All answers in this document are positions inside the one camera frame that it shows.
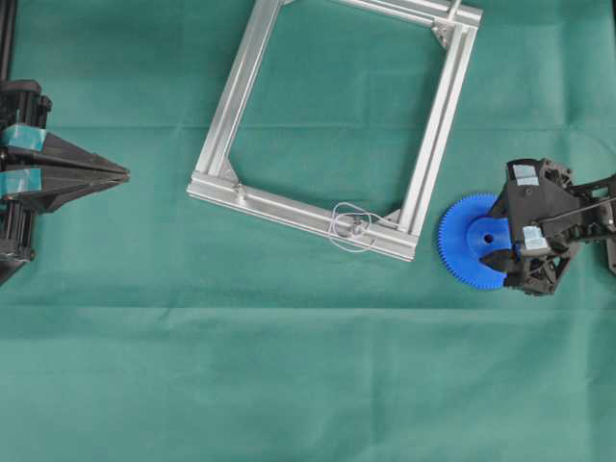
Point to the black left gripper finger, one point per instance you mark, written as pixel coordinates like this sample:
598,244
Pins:
59,152
54,197

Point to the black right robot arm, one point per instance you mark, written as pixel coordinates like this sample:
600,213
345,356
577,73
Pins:
597,211

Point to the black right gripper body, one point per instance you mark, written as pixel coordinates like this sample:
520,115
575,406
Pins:
543,215

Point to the blue plastic gear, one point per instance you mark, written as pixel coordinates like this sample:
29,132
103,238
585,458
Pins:
466,234

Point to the square aluminium extrusion frame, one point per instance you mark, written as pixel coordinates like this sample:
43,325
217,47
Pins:
214,180

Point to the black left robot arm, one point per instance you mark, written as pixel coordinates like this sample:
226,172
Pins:
50,174

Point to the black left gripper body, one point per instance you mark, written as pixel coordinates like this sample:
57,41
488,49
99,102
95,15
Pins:
24,111

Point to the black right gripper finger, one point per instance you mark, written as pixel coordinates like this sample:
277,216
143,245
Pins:
505,261
500,209

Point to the green table cloth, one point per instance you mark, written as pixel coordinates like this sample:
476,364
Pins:
156,327

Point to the pale purple rubber band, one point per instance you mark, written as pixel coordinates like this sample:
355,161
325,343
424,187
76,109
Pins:
349,221

